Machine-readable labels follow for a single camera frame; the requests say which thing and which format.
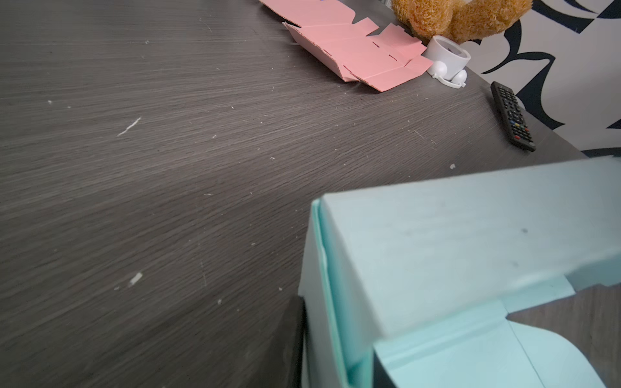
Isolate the light blue paper box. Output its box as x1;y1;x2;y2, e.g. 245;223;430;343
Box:
299;157;620;387

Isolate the pink flat paper box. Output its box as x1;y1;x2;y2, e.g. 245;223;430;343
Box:
262;0;433;92

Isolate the white alarm clock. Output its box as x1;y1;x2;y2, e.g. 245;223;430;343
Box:
423;36;472;89

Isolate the black remote control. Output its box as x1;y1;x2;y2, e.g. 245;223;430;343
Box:
490;82;536;152

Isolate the brown teddy bear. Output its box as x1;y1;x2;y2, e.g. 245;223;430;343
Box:
391;0;533;44

